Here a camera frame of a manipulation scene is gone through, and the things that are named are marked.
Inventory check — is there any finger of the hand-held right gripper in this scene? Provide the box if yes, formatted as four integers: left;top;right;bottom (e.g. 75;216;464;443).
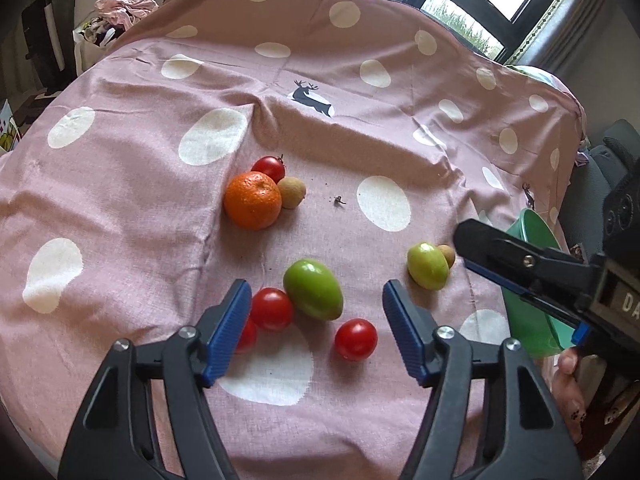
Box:
453;218;601;311
517;291;591;347

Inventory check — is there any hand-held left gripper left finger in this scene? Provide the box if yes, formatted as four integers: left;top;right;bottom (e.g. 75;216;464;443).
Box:
57;279;253;480

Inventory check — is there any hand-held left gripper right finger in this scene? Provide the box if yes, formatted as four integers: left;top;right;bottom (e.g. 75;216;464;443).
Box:
382;279;583;480

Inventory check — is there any green plastic bowl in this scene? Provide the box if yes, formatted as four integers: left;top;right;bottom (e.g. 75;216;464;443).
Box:
501;208;576;359

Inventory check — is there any small green jujube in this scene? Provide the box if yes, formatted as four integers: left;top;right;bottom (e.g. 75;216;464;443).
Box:
406;242;450;291

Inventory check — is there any large green jujube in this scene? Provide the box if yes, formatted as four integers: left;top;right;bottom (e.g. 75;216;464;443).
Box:
283;258;345;322

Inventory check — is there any orange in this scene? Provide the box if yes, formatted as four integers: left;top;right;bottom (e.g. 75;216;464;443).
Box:
223;171;283;231

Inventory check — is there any person's right hand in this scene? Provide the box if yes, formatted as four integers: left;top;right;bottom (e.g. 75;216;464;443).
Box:
551;347;587;445

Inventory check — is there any red cherry tomato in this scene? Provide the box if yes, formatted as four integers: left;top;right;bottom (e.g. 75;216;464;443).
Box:
250;155;286;184
235;317;259;354
334;318;379;362
249;287;295;332

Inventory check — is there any grey sofa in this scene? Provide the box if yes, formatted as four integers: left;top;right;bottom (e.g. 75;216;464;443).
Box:
557;119;640;261

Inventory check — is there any teal pillow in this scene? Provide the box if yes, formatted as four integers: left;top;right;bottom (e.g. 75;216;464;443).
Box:
507;64;563;92

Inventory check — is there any pink polka-dot cloth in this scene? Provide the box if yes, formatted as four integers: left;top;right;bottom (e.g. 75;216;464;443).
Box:
0;0;587;480

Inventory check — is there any grey curtain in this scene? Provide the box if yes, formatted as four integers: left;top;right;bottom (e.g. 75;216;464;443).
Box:
517;0;608;73

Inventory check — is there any pile of pink clothes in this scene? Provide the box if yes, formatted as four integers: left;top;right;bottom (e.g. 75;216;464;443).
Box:
74;0;161;61

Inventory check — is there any black bag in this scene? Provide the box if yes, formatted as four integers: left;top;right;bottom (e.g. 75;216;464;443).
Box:
21;0;67;88

